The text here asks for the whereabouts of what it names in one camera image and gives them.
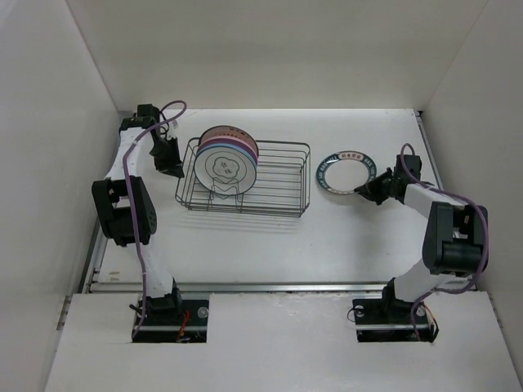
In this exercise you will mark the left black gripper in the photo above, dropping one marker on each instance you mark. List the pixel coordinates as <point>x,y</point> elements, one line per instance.
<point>172,167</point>

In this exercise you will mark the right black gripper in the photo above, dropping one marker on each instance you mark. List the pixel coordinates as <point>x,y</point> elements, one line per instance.
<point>369,190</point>

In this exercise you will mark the green rimmed white plate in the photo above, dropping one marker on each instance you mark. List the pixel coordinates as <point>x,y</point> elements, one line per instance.
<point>342,172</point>

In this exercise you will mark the grey wire dish rack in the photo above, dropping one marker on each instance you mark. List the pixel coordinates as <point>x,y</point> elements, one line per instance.
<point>282,186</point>

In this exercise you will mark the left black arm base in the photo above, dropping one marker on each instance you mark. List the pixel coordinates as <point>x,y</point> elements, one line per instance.
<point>191,326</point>

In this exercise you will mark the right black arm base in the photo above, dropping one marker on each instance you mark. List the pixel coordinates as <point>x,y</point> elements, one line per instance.
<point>374,325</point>

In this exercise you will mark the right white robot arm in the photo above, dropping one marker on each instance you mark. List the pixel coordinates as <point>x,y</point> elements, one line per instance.
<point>455,243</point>

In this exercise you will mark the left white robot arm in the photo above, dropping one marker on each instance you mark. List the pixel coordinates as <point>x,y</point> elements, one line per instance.
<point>126,211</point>

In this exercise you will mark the blue plate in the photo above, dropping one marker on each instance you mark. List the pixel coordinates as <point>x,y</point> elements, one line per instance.
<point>236,144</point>

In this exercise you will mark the white plate with flower outline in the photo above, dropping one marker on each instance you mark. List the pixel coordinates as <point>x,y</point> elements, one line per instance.
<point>225,171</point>

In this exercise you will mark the purple plate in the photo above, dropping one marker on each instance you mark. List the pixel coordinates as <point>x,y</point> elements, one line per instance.
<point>232,137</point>

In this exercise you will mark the pink plate with red text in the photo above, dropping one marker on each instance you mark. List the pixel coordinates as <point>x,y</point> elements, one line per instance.
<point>226,130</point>

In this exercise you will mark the right aluminium rail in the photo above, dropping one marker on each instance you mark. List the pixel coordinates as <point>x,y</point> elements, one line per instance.
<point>430,172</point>

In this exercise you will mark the front aluminium rail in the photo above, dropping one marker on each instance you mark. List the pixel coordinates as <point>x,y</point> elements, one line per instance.
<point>97,287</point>

